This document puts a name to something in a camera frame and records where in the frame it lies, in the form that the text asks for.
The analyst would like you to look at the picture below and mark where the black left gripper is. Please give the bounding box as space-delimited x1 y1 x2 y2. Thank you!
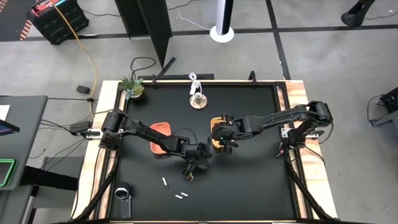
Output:
182 141 215 182

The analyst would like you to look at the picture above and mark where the yellow plastic bin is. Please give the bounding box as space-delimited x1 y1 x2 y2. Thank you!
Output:
210 116 234 149

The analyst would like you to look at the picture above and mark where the steel cylinder on brass base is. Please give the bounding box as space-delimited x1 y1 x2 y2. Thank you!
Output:
189 92 208 111

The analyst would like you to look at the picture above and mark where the orange plastic bin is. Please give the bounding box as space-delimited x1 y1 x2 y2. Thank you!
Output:
149 121 172 157

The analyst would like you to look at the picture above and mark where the black power strip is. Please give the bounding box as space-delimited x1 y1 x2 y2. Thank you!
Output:
137 73 215 82

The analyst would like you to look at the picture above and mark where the white pole with round base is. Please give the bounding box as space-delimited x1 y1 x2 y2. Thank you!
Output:
209 0 235 44

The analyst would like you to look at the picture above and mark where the potted succulent plant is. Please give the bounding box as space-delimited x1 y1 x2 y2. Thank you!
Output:
119 75 146 101

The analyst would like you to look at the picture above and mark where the black partition panel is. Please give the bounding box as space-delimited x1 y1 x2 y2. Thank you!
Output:
114 0 177 77

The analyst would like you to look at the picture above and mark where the black equipment stand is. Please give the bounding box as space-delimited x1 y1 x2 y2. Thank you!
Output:
368 86 398 129

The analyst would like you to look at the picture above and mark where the black tower fan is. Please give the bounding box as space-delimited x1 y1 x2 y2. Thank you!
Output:
340 0 376 29

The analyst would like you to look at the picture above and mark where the grey desk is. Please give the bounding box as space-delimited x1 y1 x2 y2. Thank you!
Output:
0 95 49 191

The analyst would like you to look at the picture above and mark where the green-rimmed tablet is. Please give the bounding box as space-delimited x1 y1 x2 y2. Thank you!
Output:
0 157 17 189

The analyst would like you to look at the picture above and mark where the dark tablet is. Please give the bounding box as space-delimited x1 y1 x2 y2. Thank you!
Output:
0 119 21 137

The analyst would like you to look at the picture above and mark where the white paper sheet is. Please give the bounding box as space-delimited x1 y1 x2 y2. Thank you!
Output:
0 104 11 122

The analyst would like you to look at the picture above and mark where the black storage crate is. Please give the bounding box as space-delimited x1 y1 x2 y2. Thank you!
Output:
30 0 90 46

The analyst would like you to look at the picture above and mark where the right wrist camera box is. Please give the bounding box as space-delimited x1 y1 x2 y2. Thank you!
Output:
212 126 229 147

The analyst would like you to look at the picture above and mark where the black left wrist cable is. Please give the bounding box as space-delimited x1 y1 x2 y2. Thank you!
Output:
173 127 215 156

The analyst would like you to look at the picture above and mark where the black handheld camera device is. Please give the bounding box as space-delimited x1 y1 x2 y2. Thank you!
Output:
114 181 132 220

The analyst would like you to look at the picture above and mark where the black floor cable loop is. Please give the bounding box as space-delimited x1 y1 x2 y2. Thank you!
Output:
129 56 157 82

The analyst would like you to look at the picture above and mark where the white floor cable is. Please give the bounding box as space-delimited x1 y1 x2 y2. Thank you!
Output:
165 1 213 32

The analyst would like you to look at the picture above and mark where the orange extension cable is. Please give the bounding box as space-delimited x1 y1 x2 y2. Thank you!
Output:
51 1 99 121

